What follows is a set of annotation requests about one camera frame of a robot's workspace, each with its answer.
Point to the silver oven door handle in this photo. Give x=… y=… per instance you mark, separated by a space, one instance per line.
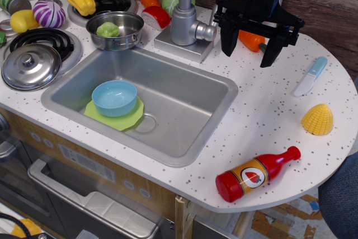
x=94 y=215

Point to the yellow toy corn piece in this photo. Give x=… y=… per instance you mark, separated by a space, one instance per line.
x=318 y=120

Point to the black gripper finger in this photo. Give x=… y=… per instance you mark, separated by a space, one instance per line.
x=273 y=49
x=229 y=34

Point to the blue chair seat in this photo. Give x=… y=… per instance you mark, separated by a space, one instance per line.
x=338 y=199

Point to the steel pot lid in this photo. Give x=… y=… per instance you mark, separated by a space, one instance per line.
x=31 y=67

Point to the small steel pan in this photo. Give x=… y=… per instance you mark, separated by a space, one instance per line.
x=130 y=30

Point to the green toy broccoli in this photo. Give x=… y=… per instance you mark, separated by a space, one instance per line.
x=108 y=29

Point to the silver toy faucet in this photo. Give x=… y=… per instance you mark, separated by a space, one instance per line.
x=186 y=37

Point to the green toy at left edge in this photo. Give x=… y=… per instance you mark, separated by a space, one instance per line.
x=3 y=39

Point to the green plastic plate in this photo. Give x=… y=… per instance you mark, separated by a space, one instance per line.
x=121 y=122

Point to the red ketchup bottle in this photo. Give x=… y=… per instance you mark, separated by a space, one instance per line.
x=255 y=173

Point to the red toy apple slice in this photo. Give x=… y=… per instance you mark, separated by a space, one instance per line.
x=156 y=17

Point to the purple toy onion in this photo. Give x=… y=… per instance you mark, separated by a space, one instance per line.
x=49 y=14

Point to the orange toy carrot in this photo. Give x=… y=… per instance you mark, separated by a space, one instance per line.
x=252 y=41

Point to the yellow toy lemon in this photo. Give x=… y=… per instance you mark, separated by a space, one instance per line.
x=22 y=21

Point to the grey metal sink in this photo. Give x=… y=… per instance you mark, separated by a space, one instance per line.
x=183 y=105

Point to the blue plastic bowl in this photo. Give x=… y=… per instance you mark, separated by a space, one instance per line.
x=114 y=98

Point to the blue handled toy knife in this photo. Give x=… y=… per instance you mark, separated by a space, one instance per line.
x=307 y=82

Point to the back right stove burner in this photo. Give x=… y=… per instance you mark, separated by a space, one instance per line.
x=102 y=6

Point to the green labelled toy can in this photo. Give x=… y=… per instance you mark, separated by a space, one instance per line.
x=12 y=6

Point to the front left stove burner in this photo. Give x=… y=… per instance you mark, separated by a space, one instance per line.
x=65 y=43

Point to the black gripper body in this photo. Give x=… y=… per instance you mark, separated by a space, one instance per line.
x=262 y=17

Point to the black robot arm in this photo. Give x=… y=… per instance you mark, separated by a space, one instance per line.
x=266 y=18

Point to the orange toy vegetable piece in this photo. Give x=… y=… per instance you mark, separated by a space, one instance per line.
x=148 y=3

